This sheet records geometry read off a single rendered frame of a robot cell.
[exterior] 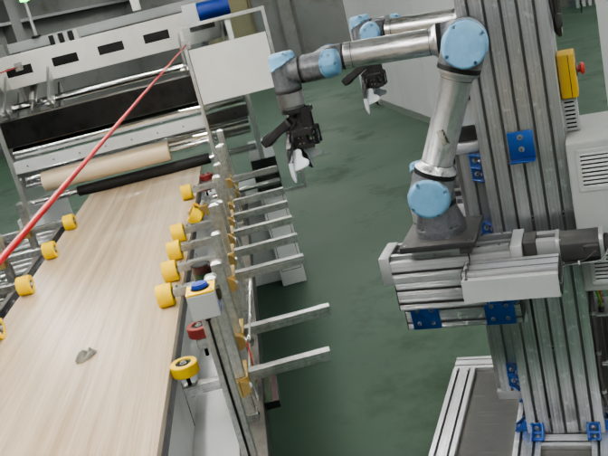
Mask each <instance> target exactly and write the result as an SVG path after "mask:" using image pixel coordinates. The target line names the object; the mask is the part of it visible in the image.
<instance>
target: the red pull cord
mask: <svg viewBox="0 0 608 456"><path fill-rule="evenodd" d="M184 48H185V46H184V47H183V48H182V49H181V50H180V52H181V51H183V50H184ZM180 52H179V53H180ZM179 53H178V54H179ZM178 54H177V55H176V56H175V57H174V58H173V60H172V61H171V62H170V63H169V64H168V65H167V66H166V67H165V69H164V70H162V71H161V72H160V73H159V75H158V76H157V77H156V78H155V79H154V80H153V82H152V83H151V84H150V85H149V86H148V87H147V89H146V90H145V91H144V92H143V93H142V94H141V95H140V96H139V98H138V99H137V100H136V101H135V102H134V103H133V105H132V106H131V107H130V108H129V109H128V110H127V111H126V113H125V114H124V115H123V116H122V117H121V118H120V119H119V121H118V122H117V123H116V124H115V125H114V126H113V127H112V129H111V130H110V131H109V132H108V133H107V134H106V136H105V137H104V138H103V139H102V140H101V141H100V142H99V144H98V145H97V146H96V147H95V148H93V149H92V151H91V152H90V153H89V154H88V155H87V156H86V157H85V159H84V160H83V161H82V162H81V163H80V164H79V166H78V167H77V168H76V169H75V170H74V171H73V172H72V174H71V175H70V176H69V177H68V178H67V179H66V180H65V182H64V183H63V184H62V185H61V186H60V187H59V189H58V190H57V191H56V192H55V193H54V194H53V195H52V197H51V198H50V199H49V200H48V201H47V202H46V203H45V205H44V206H43V207H42V208H41V209H40V210H39V211H38V213H37V214H36V215H35V216H34V217H33V218H32V220H31V221H30V222H29V223H28V224H27V225H26V226H25V227H24V228H23V230H22V231H21V232H19V233H18V235H17V236H16V237H15V238H14V239H13V240H12V241H11V243H10V244H9V245H8V246H7V247H6V248H5V250H4V251H3V252H2V253H1V254H0V266H1V265H2V264H3V263H4V261H5V260H6V259H7V258H8V257H9V255H10V254H11V253H12V252H13V251H14V249H15V248H16V247H17V246H18V244H19V243H20V242H21V241H22V240H23V239H24V237H25V236H26V235H27V234H28V233H29V232H30V231H31V230H32V229H33V227H34V226H35V225H36V224H37V223H38V221H39V220H40V219H41V218H42V217H43V215H44V214H45V213H46V212H47V211H48V209H49V208H50V207H51V206H52V204H53V203H54V202H55V201H56V200H57V198H58V197H59V196H60V195H61V194H62V192H63V191H64V190H65V189H66V188H67V186H68V185H69V184H70V183H71V181H72V180H73V179H74V178H75V177H76V176H77V175H78V174H79V173H80V171H81V170H82V169H83V168H84V167H85V166H86V164H87V163H88V162H89V161H90V160H91V158H92V157H93V156H94V155H95V154H96V152H97V151H98V150H99V149H100V148H101V146H102V145H103V144H104V143H105V142H106V140H107V139H108V138H109V137H110V135H111V134H112V133H113V132H114V131H115V130H116V128H117V127H118V126H119V125H120V123H121V122H122V121H123V120H124V119H125V117H126V116H127V115H128V114H129V113H130V111H131V110H133V109H134V108H135V106H136V105H137V104H138V103H139V101H140V100H141V99H142V98H143V97H144V96H145V94H146V93H147V92H148V91H149V89H150V88H151V87H152V86H153V85H154V84H155V82H156V81H157V80H158V79H159V77H160V76H161V75H162V74H163V73H164V71H165V70H166V69H167V68H168V67H169V65H170V64H171V63H172V62H173V61H174V59H175V58H176V57H177V56H178Z"/></svg>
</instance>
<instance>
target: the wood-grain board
mask: <svg viewBox="0 0 608 456"><path fill-rule="evenodd" d="M201 174H202V173H201V170H197V171H194V172H190V173H186V174H182V175H179V176H172V177H169V178H166V179H162V180H158V181H155V182H151V183H147V184H143V185H137V186H133V187H130V188H126V189H122V190H119V191H116V192H112V193H108V194H104V195H98V196H94V197H91V198H88V199H87V200H86V201H85V203H84V204H83V206H82V207H81V209H80V211H79V212H78V213H77V214H76V215H75V218H76V221H77V228H75V229H72V230H69V231H66V230H65V232H64V233H63V234H62V236H61V238H60V239H59V241H58V242H57V243H56V244H57V247H58V251H59V256H58V257H56V258H52V259H49V260H44V262H43V264H42V265H41V266H40V268H39V269H38V271H37V272H36V273H35V274H34V276H33V280H34V284H35V293H33V294H29V295H26V296H22V297H21V296H20V297H19V298H18V300H17V301H16V302H15V304H14V305H13V306H12V308H11V309H10V310H9V312H8V313H7V315H6V316H5V318H4V320H3V321H4V323H5V329H6V336H5V338H4V339H1V340H0V456H161V454H162V448H163V441H164V435H165V428H166V417H167V410H168V404H169V397H170V391H171V384H172V378H173V376H172V374H171V371H170V365H171V364H172V363H173V362H174V361H175V359H176V347H177V340H178V334H179V328H180V321H181V315H182V308H183V302H184V295H183V296H179V297H176V304H175V305H173V306H170V307H166V308H162V309H161V308H160V307H159V306H158V304H157V299H156V294H155V287H156V286H157V285H161V284H165V281H164V279H163V275H162V272H161V267H160V264H161V262H164V261H169V259H168V256H167V253H166V242H172V241H173V239H172V236H171V232H170V225H173V224H177V223H182V224H183V225H184V226H185V225H187V224H191V223H189V222H188V221H187V218H188V216H189V215H188V212H189V211H190V209H191V207H192V205H193V203H197V201H198V195H199V192H196V193H193V194H194V198H192V199H189V200H185V201H184V200H183V198H182V196H181V192H180V186H181V185H187V184H190V185H191V187H192V186H193V185H199V184H200V182H201V180H200V177H199V176H200V175H201ZM88 347H90V348H92V349H96V350H97V351H98V352H97V353H96V354H94V355H92V356H91V357H90V358H89V360H85V361H84V362H82V363H79V362H78V363H76V362H75V359H76V358H75V357H76V356H77V355H78V353H79V351H81V350H86V351H87V349H88Z"/></svg>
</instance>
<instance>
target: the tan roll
mask: <svg viewBox="0 0 608 456"><path fill-rule="evenodd" d="M207 143H210V142H209V138H202V139H198V140H195V141H191V142H187V143H184V144H181V145H177V146H173V147H169V146H168V144H167V141H162V142H158V143H155V144H151V145H148V146H144V147H138V148H134V149H130V150H127V151H123V152H119V153H116V154H112V155H108V156H104V157H98V158H94V159H92V160H90V161H89V162H88V163H87V164H86V166H85V167H84V168H83V169H82V170H81V171H80V173H79V174H78V175H77V176H76V177H75V178H74V179H73V180H72V181H71V183H70V184H69V185H68V186H70V185H76V184H79V183H83V182H87V181H90V180H94V179H98V178H102V177H105V176H112V175H116V174H119V173H123V172H127V171H129V170H133V169H137V168H141V167H144V166H151V165H154V164H158V163H162V162H166V161H169V160H172V154H171V153H172V152H176V151H179V150H183V149H187V148H190V147H197V146H201V145H204V144H207ZM79 164H80V163H77V164H73V165H69V166H63V167H59V168H55V169H52V170H48V171H44V172H42V173H41V180H38V181H34V182H31V183H27V184H26V188H27V189H30V188H34V187H37V186H41V185H42V186H43V188H44V190H45V191H47V192H48V191H52V190H55V189H59V187H60V186H61V185H62V184H63V183H64V182H65V180H66V179H67V178H68V177H69V176H70V175H71V174H72V172H73V171H74V170H75V169H76V168H77V167H78V166H79Z"/></svg>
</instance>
